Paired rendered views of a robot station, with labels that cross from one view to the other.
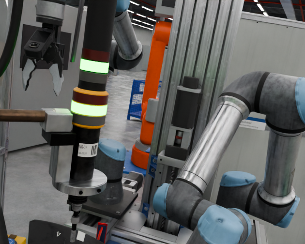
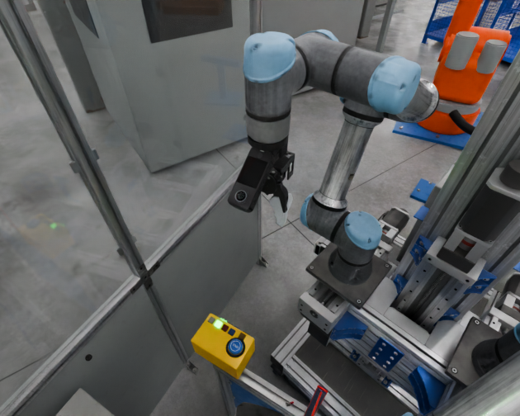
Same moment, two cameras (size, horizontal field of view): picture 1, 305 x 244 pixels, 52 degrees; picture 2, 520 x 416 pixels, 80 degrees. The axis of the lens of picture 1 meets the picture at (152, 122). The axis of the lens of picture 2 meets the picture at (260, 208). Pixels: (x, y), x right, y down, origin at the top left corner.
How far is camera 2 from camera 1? 61 cm
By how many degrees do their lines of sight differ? 42
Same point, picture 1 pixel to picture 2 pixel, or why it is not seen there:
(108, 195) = (352, 277)
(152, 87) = (468, 11)
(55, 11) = (272, 134)
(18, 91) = (286, 30)
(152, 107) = (459, 47)
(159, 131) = (437, 214)
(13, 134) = not seen: hidden behind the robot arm
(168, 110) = (462, 192)
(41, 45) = (251, 195)
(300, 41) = not seen: outside the picture
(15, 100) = not seen: hidden behind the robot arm
